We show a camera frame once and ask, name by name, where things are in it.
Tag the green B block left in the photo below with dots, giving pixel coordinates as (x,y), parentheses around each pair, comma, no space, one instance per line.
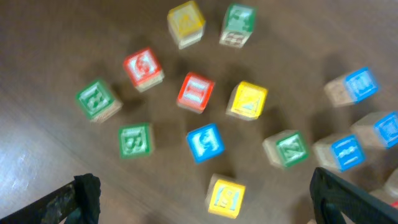
(98,102)

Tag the blue block top left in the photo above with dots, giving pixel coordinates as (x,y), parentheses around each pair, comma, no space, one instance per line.
(351,88)

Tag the green J block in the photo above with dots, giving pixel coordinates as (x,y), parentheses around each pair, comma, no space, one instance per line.
(238,25)

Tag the green Z block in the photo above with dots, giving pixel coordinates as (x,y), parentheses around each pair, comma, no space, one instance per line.
(286,148)

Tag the red I block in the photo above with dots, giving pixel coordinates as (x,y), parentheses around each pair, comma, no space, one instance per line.
(195,92)

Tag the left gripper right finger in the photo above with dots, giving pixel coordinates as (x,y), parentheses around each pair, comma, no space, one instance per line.
(334,198)

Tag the blue H block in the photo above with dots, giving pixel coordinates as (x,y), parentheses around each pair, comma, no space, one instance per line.
(339,152)

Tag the red E block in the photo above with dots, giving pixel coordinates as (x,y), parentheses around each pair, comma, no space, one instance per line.
(388,193)

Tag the blue 5 block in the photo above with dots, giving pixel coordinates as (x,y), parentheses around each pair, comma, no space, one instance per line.
(205,143)

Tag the yellow block upper left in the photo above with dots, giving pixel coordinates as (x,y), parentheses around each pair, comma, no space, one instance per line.
(247,101)

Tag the yellow S block left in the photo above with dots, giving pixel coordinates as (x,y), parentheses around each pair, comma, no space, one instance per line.
(224,196)

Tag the green B block right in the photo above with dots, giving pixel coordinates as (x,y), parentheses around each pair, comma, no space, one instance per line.
(136,140)

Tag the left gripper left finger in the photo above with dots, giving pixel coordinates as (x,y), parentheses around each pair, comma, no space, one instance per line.
(75,202)

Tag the yellow block far left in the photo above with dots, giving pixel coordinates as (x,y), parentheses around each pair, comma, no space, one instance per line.
(186,24)

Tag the green b block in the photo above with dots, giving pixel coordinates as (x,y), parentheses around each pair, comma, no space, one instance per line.
(98,102)
(136,140)

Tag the red 9 block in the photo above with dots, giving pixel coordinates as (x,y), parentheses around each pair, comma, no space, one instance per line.
(144,69)

